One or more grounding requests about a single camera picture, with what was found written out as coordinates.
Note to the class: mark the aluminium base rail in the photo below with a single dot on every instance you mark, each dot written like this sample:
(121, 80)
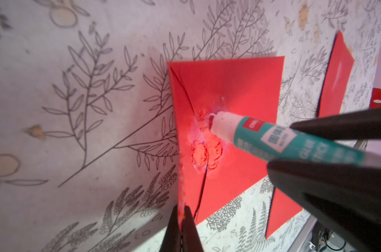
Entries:
(308, 240)

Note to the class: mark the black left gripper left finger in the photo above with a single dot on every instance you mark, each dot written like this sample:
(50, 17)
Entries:
(172, 241)

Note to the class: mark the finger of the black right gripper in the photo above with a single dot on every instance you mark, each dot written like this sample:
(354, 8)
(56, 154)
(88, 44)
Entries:
(360, 125)
(344, 198)

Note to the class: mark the red envelope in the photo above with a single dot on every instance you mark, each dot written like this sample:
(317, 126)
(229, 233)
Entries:
(210, 98)
(282, 209)
(337, 77)

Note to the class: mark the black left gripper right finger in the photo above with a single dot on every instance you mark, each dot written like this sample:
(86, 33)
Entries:
(190, 238)

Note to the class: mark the green white glue stick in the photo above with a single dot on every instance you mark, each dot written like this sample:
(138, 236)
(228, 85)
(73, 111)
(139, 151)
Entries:
(268, 142)

